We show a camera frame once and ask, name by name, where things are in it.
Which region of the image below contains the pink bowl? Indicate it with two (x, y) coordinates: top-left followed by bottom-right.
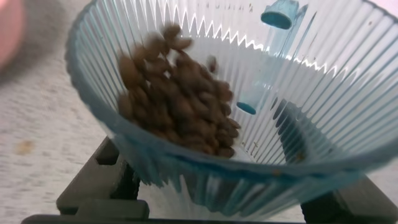
(0, 0), (26, 68)

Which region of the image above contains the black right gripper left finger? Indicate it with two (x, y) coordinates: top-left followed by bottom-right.
(55, 136), (150, 220)

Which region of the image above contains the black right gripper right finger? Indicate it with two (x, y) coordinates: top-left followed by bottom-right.
(272, 98), (398, 223)

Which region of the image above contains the brown beans pile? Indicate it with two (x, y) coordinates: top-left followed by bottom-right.
(117, 22), (242, 159)

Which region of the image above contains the translucent blue ribbed cup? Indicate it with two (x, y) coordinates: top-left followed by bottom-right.
(64, 0), (398, 219)

